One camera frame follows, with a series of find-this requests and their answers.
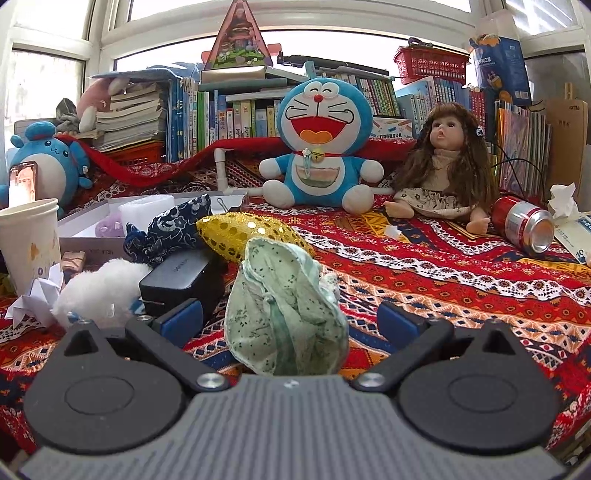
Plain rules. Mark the small brown box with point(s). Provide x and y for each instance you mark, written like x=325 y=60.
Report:
x=74 y=263

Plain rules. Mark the green floral cloth pouch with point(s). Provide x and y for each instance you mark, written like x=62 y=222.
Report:
x=286 y=309

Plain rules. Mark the row of thin colourful booklets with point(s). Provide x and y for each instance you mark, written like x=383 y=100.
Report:
x=521 y=143

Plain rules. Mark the row of upright books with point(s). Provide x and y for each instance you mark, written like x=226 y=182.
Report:
x=231 y=120

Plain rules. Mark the blue brocade pouch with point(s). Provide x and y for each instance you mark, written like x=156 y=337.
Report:
x=171 y=226

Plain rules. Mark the pile of flat grey books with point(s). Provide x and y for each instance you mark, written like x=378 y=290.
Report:
x=249 y=83

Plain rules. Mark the blue flat board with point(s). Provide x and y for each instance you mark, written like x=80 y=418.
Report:
x=138 y=73

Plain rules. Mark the white cotton fluff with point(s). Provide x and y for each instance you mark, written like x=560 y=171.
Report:
x=99 y=293

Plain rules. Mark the white and blue pen box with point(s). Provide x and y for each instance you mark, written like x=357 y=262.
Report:
x=392 y=128

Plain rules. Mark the triangular picture box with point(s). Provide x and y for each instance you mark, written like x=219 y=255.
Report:
x=238 y=39

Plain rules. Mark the red patterned blanket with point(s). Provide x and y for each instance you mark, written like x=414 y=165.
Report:
x=438 y=286

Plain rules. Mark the small white paper scrap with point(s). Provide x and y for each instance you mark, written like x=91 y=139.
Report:
x=393 y=230

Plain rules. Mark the smartphone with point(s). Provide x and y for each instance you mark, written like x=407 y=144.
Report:
x=23 y=182

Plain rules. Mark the white plastic pipe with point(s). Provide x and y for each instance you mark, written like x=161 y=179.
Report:
x=223 y=168

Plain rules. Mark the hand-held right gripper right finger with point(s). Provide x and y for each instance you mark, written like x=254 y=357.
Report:
x=398 y=324

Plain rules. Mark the pink plush toy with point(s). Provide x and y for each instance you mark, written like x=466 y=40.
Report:
x=92 y=99

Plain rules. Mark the red scarf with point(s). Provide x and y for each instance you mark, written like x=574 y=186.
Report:
x=138 y=173

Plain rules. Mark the white shallow box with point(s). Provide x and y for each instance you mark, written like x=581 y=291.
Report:
x=87 y=219

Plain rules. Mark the black rectangular box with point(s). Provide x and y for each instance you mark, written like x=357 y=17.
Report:
x=178 y=279

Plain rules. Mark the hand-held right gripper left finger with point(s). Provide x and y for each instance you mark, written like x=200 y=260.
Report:
x=179 y=319

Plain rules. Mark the blue printed carton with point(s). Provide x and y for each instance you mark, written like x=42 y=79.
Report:
x=501 y=69

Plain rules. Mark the crumpled white tissue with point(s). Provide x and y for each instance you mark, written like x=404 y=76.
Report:
x=563 y=201

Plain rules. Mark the tissue pack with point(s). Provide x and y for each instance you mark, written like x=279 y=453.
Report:
x=575 y=237

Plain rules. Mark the white folded paper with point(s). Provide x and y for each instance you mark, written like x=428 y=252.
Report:
x=37 y=300

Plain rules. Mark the blue cat plush toy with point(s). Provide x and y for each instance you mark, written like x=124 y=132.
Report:
x=323 y=138

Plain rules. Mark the red soda can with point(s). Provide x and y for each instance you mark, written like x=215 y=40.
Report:
x=521 y=224

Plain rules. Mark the red plastic basket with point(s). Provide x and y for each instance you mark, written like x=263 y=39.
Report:
x=431 y=62

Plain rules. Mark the black binder clip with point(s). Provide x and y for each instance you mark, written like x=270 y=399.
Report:
x=222 y=202

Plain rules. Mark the blue round plush toy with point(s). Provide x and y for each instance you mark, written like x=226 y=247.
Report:
x=53 y=159

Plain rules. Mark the stack of worn books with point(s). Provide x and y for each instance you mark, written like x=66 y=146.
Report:
x=129 y=117

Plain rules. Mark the white paper cup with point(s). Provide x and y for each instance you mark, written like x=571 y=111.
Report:
x=30 y=244

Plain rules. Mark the brown-haired doll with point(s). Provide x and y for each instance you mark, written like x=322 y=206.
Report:
x=445 y=166

